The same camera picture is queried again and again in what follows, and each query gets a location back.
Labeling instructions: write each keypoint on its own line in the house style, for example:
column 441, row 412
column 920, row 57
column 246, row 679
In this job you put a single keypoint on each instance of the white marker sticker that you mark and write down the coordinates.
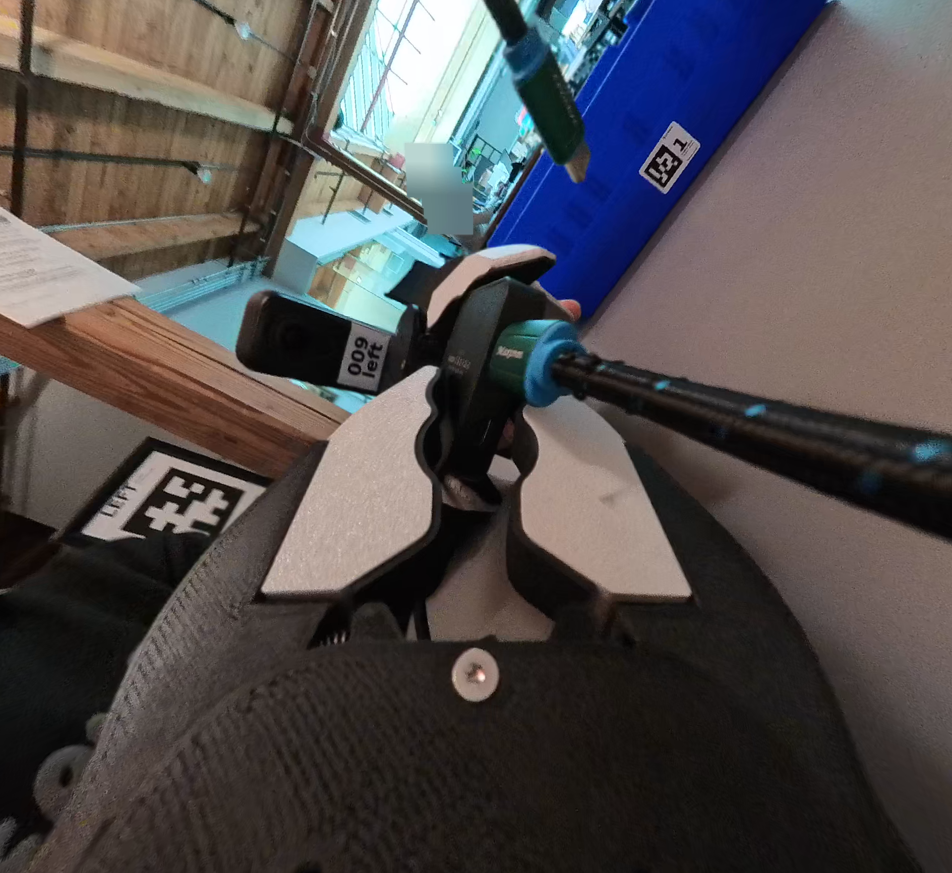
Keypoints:
column 669, row 157

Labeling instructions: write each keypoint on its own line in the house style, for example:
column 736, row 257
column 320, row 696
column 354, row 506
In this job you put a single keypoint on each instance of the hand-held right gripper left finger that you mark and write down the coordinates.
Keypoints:
column 349, row 494

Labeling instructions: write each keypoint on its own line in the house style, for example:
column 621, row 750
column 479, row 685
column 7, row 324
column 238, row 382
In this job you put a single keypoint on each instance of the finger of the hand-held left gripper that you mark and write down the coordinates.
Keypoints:
column 483, row 272

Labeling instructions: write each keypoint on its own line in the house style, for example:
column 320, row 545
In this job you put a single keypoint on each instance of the person's left hand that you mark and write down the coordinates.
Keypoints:
column 570, row 308

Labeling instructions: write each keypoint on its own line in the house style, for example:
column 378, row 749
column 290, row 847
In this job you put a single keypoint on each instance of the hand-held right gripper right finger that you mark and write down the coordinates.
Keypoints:
column 595, row 516

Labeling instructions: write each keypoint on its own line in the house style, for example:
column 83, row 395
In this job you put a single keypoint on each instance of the wooden post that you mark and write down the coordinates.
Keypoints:
column 186, row 382

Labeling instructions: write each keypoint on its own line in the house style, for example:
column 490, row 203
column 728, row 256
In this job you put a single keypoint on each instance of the person's dark clothing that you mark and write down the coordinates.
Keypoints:
column 59, row 627

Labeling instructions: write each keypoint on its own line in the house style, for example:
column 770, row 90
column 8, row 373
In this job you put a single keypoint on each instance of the black white marker board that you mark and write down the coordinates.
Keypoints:
column 163, row 497

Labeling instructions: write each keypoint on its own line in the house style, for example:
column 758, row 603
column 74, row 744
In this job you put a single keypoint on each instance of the grey desk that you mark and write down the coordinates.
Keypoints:
column 818, row 256

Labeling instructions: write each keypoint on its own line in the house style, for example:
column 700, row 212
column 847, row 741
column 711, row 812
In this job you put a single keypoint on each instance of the blue plastic bin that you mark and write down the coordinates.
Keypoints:
column 669, row 70

